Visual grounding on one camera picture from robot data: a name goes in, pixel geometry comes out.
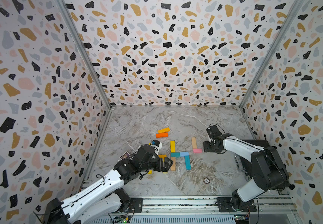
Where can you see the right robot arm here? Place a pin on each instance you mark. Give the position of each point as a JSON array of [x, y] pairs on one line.
[[244, 196]]

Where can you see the beige wooden block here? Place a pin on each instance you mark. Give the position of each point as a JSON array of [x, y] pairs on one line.
[[194, 142]]

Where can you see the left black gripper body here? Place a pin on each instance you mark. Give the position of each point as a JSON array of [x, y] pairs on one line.
[[155, 164]]

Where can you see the aluminium rail frame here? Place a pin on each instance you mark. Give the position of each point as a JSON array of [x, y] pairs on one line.
[[203, 210]]

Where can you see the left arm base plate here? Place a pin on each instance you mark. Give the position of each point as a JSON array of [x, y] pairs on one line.
[[134, 206]]

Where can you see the pink block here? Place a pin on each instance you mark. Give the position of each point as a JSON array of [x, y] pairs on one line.
[[197, 150]]

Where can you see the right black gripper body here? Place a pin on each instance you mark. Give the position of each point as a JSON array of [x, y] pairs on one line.
[[207, 146]]

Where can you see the small amber block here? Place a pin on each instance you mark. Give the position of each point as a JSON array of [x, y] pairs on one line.
[[162, 156]]

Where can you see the poker chip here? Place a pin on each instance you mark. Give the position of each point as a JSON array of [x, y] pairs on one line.
[[206, 180]]

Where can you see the teal long block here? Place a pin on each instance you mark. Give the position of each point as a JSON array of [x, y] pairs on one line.
[[187, 162]]

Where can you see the black case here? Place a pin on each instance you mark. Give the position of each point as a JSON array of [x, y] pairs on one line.
[[267, 169]]

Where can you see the light blue block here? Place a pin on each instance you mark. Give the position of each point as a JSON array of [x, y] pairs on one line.
[[182, 154]]

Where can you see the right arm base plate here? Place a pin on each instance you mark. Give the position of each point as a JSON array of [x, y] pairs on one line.
[[226, 204]]

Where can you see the amber orange block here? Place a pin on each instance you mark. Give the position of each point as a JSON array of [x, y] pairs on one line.
[[164, 130]]

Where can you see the tan wooden block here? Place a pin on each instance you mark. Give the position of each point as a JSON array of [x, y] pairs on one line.
[[173, 167]]

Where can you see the teal short block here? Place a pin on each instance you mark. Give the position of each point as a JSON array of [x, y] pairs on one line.
[[174, 154]]

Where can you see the colourful card box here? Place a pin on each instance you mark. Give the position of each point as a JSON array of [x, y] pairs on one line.
[[125, 155]]

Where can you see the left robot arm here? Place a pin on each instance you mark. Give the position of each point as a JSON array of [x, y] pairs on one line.
[[107, 195]]

